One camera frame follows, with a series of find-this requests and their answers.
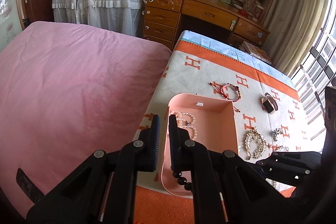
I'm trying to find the small pearl bracelet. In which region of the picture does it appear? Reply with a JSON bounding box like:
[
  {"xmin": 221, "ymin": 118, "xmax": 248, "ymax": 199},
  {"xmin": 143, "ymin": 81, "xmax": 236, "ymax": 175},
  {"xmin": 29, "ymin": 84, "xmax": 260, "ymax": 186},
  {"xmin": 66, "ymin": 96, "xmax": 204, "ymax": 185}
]
[{"xmin": 170, "ymin": 110, "xmax": 198, "ymax": 141}]

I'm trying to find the black bead bracelet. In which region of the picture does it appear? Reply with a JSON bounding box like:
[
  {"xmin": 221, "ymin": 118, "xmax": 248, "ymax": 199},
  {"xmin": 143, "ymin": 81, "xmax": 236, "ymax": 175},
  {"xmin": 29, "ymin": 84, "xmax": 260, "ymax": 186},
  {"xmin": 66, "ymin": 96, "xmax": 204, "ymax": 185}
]
[{"xmin": 171, "ymin": 170, "xmax": 194, "ymax": 192}]

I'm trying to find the pink jewelry box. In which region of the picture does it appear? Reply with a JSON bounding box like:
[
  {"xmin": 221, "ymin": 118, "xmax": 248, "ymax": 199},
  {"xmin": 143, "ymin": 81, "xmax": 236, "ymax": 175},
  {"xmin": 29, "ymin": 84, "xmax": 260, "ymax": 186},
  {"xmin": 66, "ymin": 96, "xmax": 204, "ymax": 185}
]
[{"xmin": 161, "ymin": 93, "xmax": 238, "ymax": 197}]

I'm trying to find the gold pendant brooch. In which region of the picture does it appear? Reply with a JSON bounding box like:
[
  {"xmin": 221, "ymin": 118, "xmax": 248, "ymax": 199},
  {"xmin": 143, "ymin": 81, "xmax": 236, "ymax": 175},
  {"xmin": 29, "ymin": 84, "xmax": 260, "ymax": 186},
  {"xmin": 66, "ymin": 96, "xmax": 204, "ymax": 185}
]
[{"xmin": 272, "ymin": 128, "xmax": 283, "ymax": 141}]

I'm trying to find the gold rhinestone hair comb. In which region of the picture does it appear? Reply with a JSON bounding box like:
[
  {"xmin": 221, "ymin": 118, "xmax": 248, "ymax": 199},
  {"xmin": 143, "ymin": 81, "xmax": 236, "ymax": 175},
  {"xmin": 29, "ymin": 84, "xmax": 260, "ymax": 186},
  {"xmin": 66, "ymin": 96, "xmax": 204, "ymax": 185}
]
[{"xmin": 244, "ymin": 127, "xmax": 266, "ymax": 160}]

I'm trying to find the red cord bracelet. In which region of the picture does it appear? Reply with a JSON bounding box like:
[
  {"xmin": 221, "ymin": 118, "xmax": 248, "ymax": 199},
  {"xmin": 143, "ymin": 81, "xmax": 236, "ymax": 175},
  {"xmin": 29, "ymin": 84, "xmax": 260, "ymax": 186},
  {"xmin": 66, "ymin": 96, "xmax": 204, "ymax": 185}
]
[{"xmin": 208, "ymin": 81, "xmax": 242, "ymax": 113}]

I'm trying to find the pink band smartwatch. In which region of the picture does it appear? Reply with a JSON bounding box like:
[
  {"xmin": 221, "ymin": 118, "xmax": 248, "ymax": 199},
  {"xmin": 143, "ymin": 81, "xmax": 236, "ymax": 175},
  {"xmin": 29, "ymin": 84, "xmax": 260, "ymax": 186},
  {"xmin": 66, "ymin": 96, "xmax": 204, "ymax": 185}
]
[{"xmin": 261, "ymin": 93, "xmax": 278, "ymax": 114}]

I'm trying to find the pearl safety pin brooch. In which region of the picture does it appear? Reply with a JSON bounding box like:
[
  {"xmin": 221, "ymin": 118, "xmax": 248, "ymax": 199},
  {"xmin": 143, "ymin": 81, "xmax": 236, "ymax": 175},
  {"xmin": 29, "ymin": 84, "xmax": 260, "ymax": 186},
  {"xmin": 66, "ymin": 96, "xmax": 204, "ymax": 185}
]
[{"xmin": 266, "ymin": 144, "xmax": 289, "ymax": 152}]

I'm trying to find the orange H-pattern blanket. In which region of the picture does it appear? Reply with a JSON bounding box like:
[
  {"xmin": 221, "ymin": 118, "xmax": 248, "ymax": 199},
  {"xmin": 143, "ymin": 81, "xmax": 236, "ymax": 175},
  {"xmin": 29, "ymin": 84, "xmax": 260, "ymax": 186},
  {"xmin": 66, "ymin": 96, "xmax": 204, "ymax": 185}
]
[{"xmin": 135, "ymin": 40, "xmax": 325, "ymax": 223}]

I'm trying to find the pink bed sheet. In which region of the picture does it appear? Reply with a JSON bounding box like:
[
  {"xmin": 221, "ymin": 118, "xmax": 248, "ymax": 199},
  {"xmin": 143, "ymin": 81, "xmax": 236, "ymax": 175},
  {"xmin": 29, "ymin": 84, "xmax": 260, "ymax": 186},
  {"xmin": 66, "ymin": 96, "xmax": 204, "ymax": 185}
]
[{"xmin": 1, "ymin": 22, "xmax": 171, "ymax": 216}]

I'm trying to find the window with metal grille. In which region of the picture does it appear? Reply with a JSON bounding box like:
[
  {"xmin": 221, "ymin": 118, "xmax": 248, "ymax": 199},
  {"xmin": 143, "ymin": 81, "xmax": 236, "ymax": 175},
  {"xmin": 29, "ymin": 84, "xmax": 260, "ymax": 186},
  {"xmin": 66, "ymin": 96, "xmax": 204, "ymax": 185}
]
[{"xmin": 291, "ymin": 0, "xmax": 335, "ymax": 141}]

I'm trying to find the light blue patterned sheet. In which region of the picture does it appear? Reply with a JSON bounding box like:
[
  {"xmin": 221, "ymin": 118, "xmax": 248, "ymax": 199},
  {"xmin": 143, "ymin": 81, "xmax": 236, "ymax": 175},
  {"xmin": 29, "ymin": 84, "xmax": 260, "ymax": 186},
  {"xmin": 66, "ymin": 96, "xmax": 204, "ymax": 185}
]
[{"xmin": 179, "ymin": 31, "xmax": 294, "ymax": 88}]

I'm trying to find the wooden desk with drawers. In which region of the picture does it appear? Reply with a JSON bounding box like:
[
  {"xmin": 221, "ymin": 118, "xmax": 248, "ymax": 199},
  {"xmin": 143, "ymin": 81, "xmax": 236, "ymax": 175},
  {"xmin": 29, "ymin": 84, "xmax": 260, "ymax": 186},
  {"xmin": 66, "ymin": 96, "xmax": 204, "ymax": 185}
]
[{"xmin": 142, "ymin": 0, "xmax": 270, "ymax": 50}]

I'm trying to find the beige curtain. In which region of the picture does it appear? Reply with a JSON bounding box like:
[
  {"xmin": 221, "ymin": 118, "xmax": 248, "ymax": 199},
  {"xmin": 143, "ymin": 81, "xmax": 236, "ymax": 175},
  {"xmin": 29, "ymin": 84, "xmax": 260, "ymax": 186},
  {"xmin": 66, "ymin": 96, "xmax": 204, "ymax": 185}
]
[{"xmin": 262, "ymin": 0, "xmax": 329, "ymax": 76}]

